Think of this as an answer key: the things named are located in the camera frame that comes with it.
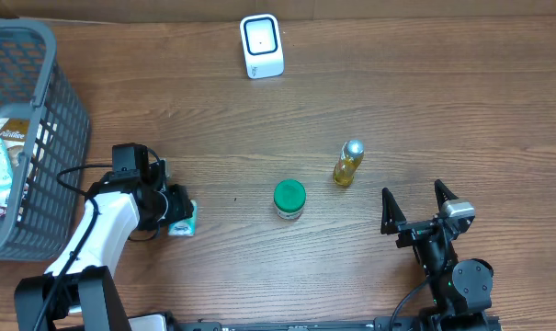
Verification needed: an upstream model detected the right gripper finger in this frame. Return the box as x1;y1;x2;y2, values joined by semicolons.
380;188;407;234
434;179;458;211

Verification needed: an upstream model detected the small teal white box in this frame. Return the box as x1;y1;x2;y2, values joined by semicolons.
168;200;198;236

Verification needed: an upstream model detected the yellow dish soap bottle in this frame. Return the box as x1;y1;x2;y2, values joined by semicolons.
333;140;365;187

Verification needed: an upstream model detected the green lid jar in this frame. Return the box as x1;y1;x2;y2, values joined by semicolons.
273;179;307;220

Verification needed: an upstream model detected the brown snack packet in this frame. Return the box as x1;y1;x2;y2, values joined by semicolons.
0;118;29;157

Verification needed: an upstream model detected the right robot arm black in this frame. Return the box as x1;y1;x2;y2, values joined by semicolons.
375;179;502;331

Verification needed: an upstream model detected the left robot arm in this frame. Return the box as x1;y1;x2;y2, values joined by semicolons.
14;143;196;330

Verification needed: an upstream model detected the white barcode scanner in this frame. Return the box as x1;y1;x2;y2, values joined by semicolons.
240;14;285;79

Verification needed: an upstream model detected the grey plastic shopping basket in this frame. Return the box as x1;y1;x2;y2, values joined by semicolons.
0;18;91;261

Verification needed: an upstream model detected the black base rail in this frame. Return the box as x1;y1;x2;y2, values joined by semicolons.
174;316;503;331

